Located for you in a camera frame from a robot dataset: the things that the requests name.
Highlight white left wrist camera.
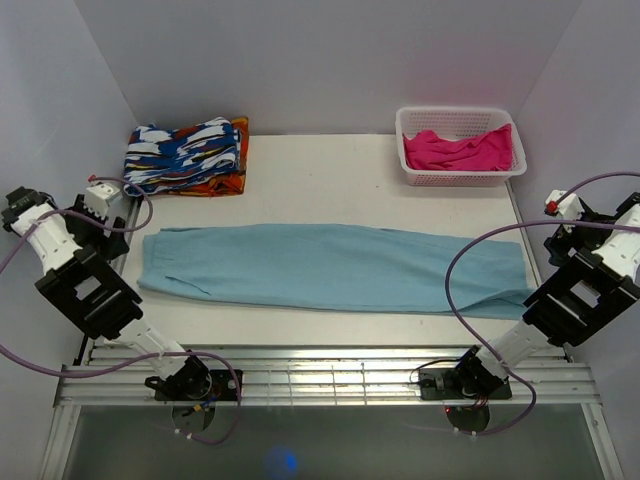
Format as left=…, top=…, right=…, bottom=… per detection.
left=84, top=177, right=122, bottom=218

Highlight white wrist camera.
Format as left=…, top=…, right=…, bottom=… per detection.
left=84, top=177, right=122, bottom=218
left=544, top=190, right=585, bottom=220

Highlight light blue trousers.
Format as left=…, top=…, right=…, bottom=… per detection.
left=137, top=224, right=532, bottom=319

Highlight pink trousers in basket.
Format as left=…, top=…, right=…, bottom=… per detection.
left=403, top=124, right=513, bottom=172

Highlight aluminium table edge rail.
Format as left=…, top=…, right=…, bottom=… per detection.
left=39, top=347, right=624, bottom=479

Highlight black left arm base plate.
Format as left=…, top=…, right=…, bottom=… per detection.
left=144, top=369, right=243, bottom=402

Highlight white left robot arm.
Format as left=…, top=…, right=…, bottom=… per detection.
left=1, top=179, right=213, bottom=401

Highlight orange folded trousers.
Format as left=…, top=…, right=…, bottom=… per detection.
left=167, top=116, right=251, bottom=199

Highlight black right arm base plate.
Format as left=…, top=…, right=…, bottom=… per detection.
left=417, top=366, right=512, bottom=401

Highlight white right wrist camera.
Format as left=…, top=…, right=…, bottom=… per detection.
left=544, top=190, right=585, bottom=220

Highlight blue white patterned folded trousers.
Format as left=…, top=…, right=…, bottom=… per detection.
left=123, top=117, right=248, bottom=196

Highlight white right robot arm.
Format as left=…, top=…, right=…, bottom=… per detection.
left=449, top=190, right=639, bottom=398

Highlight white plastic basket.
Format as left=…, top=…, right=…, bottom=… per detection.
left=395, top=106, right=527, bottom=187

